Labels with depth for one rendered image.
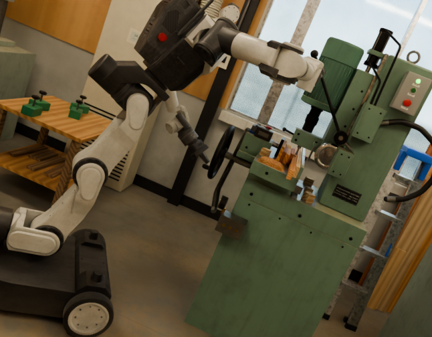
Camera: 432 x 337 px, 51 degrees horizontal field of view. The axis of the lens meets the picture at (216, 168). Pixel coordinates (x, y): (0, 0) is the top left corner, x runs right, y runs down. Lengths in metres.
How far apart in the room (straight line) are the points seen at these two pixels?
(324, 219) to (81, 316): 1.10
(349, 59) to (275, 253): 0.92
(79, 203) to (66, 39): 2.12
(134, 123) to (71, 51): 2.09
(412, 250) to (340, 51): 1.79
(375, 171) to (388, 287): 1.54
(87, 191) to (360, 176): 1.19
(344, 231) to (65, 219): 1.20
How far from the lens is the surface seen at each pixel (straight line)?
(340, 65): 2.09
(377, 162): 2.11
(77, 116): 2.98
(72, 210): 1.97
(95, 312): 1.98
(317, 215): 2.04
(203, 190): 3.62
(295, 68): 1.53
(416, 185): 2.90
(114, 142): 1.87
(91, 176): 1.86
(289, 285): 2.16
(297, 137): 2.15
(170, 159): 3.62
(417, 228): 3.42
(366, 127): 2.00
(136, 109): 1.80
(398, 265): 3.42
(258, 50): 1.53
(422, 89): 2.05
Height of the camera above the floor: 1.29
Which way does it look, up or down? 15 degrees down
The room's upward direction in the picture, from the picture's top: 22 degrees clockwise
